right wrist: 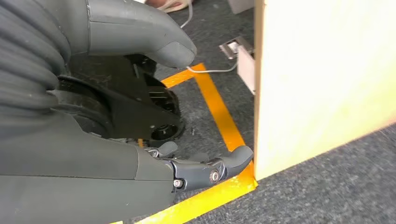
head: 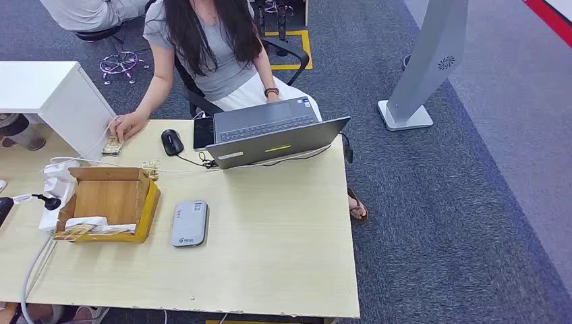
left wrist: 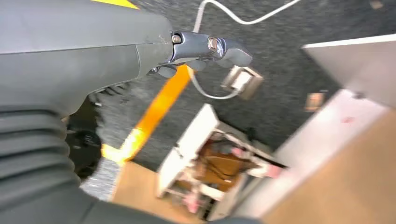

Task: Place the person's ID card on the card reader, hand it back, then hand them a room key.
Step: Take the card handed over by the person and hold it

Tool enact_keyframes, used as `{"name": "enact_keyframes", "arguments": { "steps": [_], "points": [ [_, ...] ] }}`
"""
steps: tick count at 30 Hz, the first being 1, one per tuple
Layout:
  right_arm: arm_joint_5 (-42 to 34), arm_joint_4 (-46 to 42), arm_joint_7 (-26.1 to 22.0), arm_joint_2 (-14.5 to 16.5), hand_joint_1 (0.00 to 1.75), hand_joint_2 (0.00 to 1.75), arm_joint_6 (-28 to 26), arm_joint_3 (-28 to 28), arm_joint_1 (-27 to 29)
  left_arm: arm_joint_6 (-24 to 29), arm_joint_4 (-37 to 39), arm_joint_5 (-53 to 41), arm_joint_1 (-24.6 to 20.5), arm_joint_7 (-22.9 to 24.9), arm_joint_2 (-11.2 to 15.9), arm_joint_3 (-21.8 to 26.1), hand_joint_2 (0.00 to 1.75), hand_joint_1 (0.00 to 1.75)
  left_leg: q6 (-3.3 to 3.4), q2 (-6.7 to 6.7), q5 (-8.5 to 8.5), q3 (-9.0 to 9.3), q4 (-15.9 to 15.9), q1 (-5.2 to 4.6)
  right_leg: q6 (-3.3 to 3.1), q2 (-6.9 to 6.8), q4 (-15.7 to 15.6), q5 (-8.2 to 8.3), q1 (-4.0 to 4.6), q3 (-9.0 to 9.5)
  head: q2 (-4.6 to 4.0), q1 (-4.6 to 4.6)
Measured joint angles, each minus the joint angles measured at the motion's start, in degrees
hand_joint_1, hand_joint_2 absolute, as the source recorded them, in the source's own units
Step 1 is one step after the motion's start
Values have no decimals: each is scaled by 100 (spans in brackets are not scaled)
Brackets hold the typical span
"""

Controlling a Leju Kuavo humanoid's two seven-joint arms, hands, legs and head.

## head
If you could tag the person's right hand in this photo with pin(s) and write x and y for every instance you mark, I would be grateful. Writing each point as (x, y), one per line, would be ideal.
(129, 125)

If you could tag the person's left hand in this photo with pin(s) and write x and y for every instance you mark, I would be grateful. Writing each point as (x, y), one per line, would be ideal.
(273, 98)

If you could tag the gold patterned card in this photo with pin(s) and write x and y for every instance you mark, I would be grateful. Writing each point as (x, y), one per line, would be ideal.
(111, 148)
(151, 170)
(71, 233)

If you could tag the person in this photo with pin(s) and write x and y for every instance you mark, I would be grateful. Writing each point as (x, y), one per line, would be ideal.
(214, 67)
(85, 13)

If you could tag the person's legs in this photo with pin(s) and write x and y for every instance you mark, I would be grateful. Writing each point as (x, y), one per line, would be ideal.
(18, 132)

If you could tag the grey card reader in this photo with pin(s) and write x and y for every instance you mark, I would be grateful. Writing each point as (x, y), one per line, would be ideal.
(190, 223)

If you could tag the grey laptop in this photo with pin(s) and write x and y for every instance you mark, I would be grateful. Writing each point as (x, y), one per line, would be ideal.
(268, 143)

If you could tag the black computer mouse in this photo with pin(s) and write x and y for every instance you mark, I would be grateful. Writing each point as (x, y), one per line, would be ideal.
(172, 142)

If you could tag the black office chair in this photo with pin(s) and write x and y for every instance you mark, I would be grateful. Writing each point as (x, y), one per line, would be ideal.
(295, 51)

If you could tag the black equipment stand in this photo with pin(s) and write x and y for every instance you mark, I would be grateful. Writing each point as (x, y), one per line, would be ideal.
(281, 27)

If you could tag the black smartphone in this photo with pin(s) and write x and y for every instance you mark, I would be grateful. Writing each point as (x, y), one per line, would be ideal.
(203, 133)

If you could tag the open cardboard box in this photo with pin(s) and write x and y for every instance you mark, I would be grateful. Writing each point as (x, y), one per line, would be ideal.
(107, 196)

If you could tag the white charger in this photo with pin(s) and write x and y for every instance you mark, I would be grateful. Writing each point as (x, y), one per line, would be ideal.
(54, 187)
(60, 171)

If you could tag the black laptop power plug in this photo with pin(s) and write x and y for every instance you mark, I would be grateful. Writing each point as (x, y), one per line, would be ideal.
(347, 152)

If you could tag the black stool chrome base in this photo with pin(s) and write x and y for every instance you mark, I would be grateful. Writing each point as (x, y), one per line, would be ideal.
(96, 33)

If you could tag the white cabinet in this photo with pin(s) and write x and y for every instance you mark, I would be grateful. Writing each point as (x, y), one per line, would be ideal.
(40, 85)

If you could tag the white paper strip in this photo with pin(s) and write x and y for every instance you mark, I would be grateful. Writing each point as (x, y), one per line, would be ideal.
(89, 222)

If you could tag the black plug with tag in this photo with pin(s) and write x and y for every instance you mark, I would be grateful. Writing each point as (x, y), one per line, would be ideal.
(51, 203)

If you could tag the white power strip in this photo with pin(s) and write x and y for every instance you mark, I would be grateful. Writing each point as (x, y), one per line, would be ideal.
(51, 219)

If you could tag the brown sandal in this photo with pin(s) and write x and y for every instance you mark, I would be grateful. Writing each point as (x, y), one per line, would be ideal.
(358, 209)

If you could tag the white rounded object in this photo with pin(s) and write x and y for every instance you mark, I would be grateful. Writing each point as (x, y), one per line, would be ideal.
(2, 185)

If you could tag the black device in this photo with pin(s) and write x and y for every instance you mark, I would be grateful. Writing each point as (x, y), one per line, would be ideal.
(4, 212)

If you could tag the silver kiosk stand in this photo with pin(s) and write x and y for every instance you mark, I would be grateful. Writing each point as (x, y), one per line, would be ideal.
(429, 58)

